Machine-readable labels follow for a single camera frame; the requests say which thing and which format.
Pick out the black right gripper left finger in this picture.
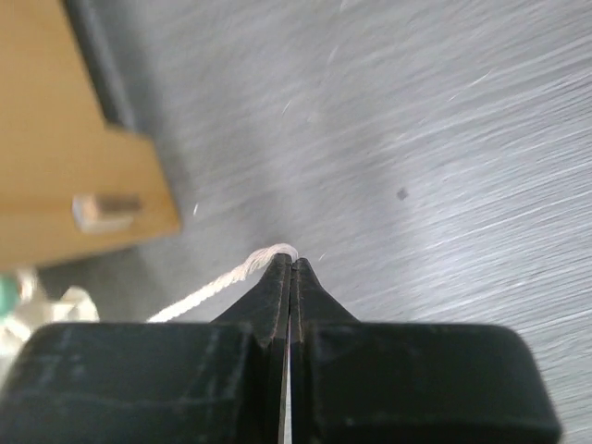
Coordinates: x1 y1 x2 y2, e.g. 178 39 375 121
1 254 291 443

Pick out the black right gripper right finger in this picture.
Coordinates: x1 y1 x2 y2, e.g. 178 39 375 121
290 259 562 443

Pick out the lemon print pet mattress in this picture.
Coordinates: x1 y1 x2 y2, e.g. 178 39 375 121
0 242 300 357

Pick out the wooden pet bed frame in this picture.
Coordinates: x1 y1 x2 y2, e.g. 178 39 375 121
1 1 180 270

